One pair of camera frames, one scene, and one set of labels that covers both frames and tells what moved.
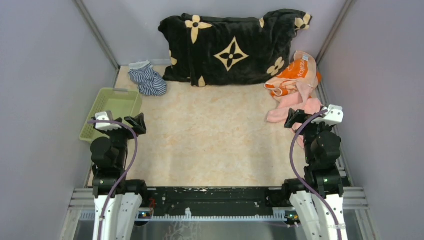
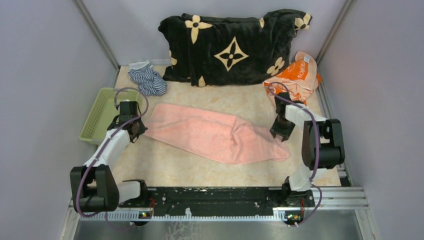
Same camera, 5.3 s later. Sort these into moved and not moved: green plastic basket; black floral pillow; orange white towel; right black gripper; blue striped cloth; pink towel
Moved: pink towel; right black gripper
Not moved: black floral pillow; orange white towel; blue striped cloth; green plastic basket
